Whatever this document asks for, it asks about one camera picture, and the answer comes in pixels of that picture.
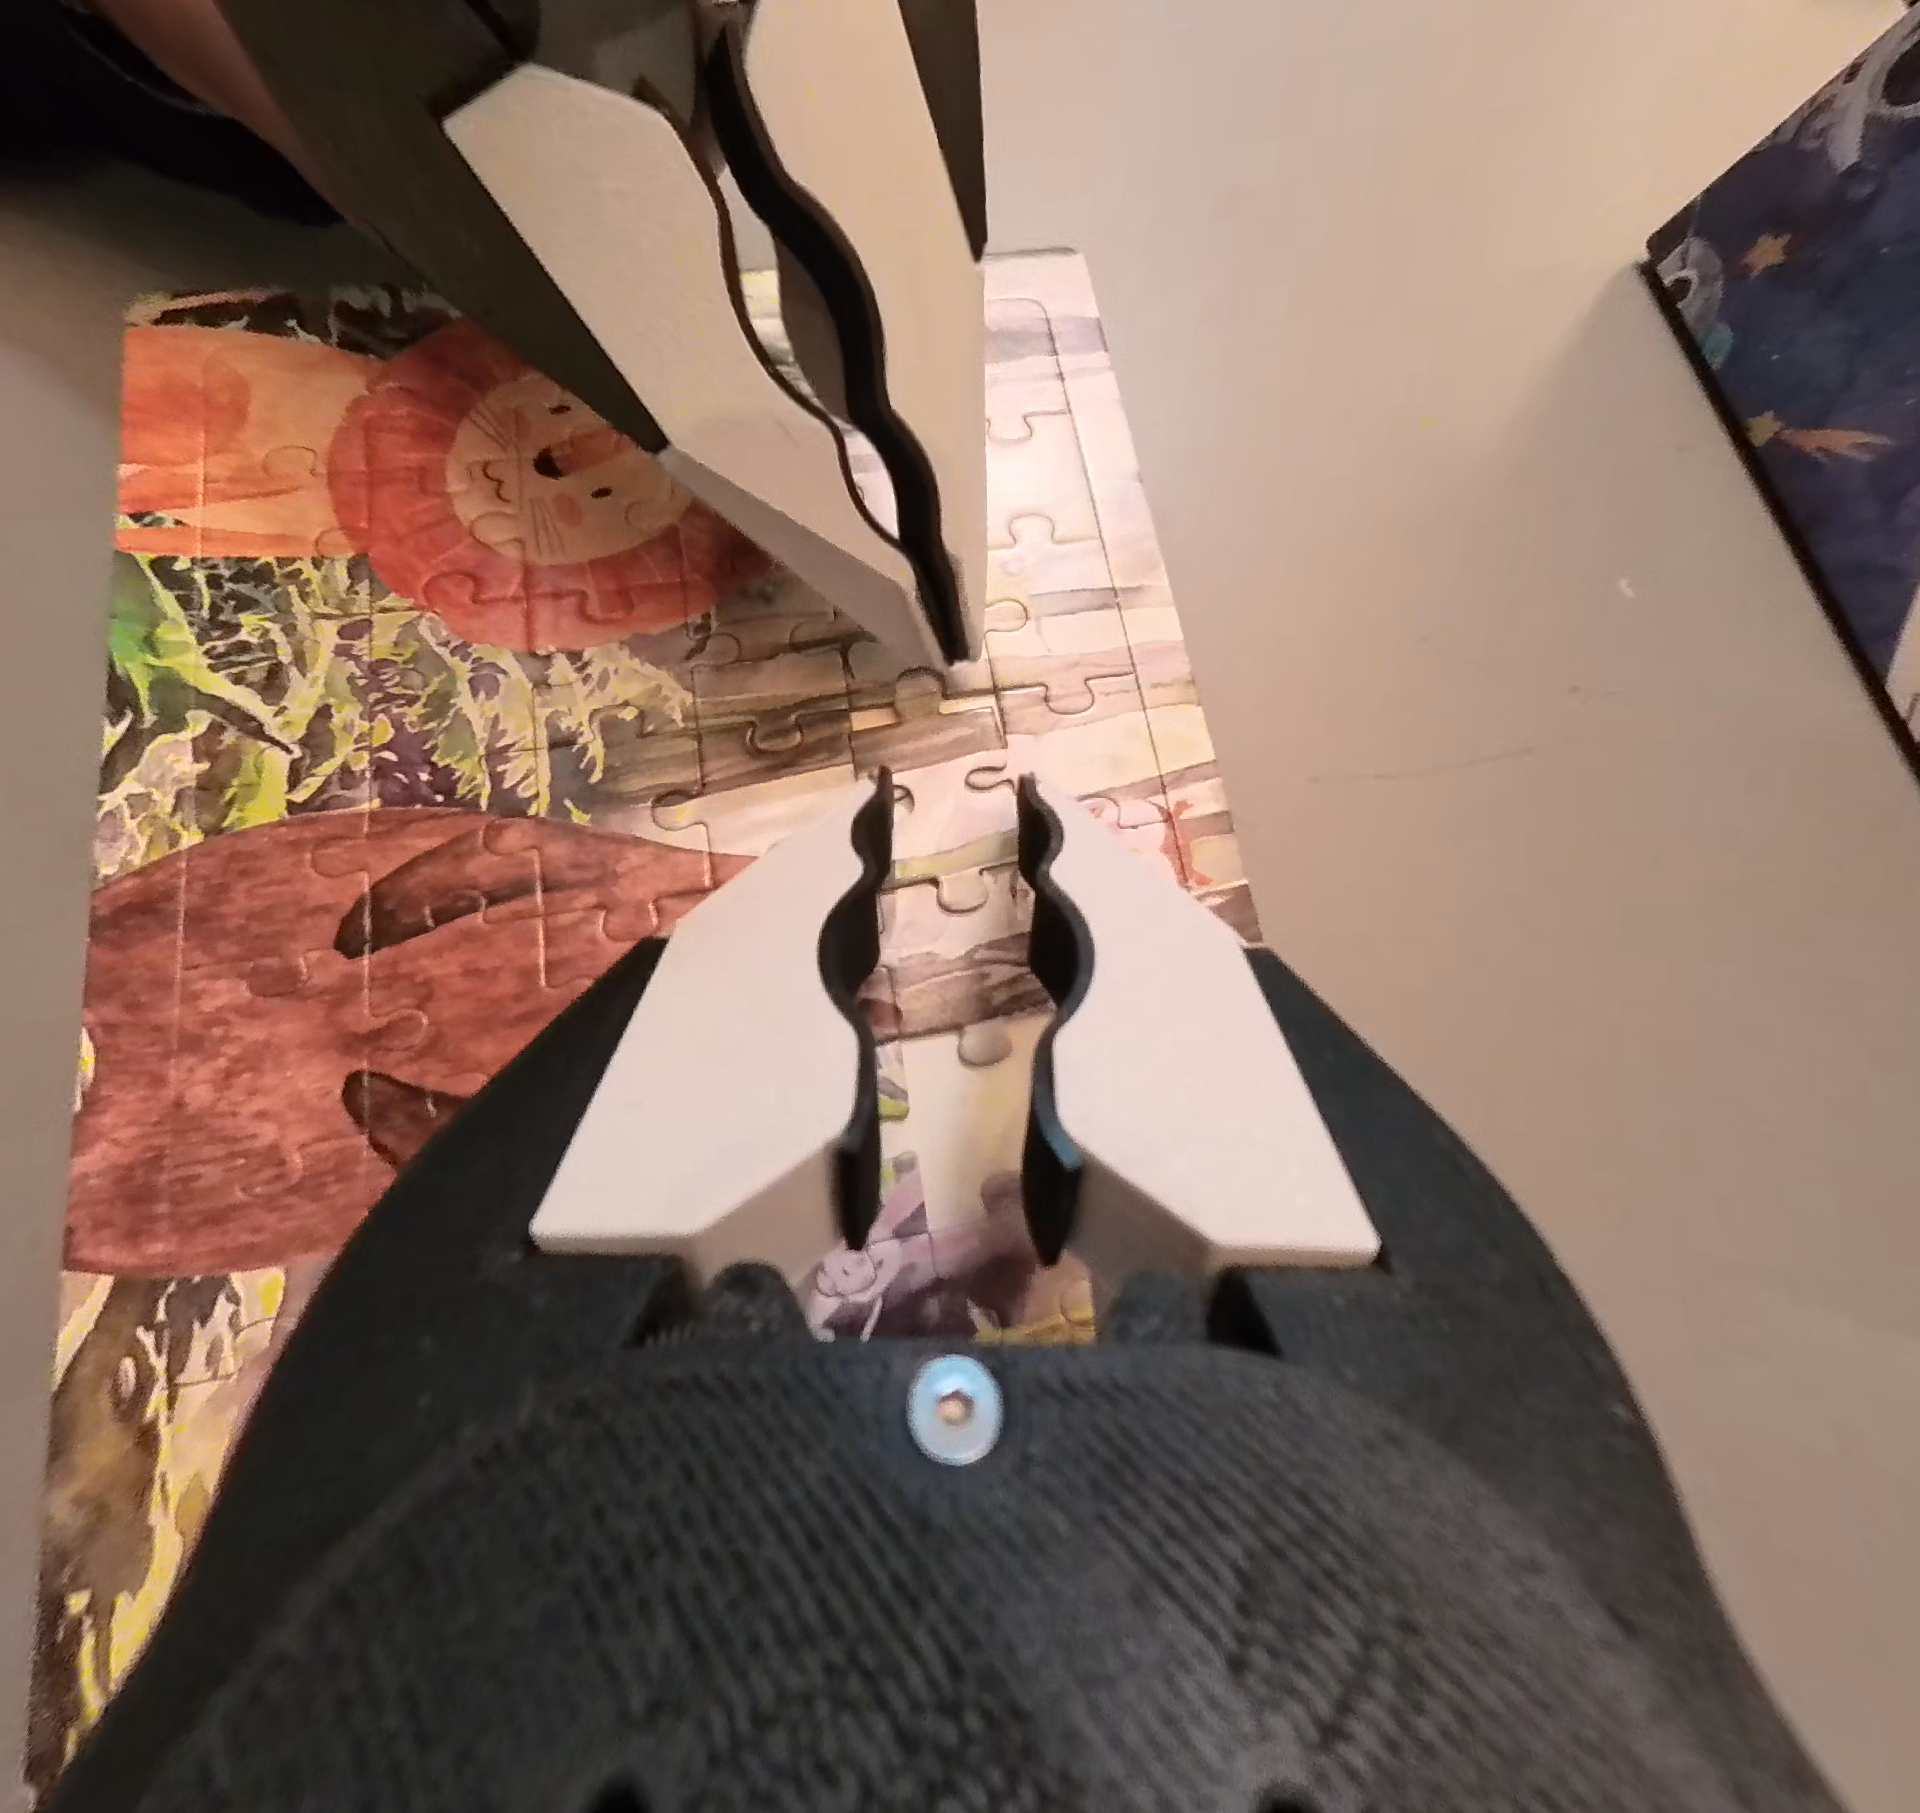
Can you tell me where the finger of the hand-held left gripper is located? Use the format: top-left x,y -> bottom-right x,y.
708,0 -> 992,658
444,59 -> 965,667

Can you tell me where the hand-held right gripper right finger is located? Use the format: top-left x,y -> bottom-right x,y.
1018,775 -> 1381,1268

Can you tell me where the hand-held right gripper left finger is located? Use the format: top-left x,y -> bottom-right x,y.
529,766 -> 896,1298

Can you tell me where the forest animal jigsaw puzzle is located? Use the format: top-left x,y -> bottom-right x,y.
38,245 -> 1262,1755

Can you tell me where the illustrated puzzle box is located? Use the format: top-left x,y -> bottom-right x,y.
1642,4 -> 1920,779

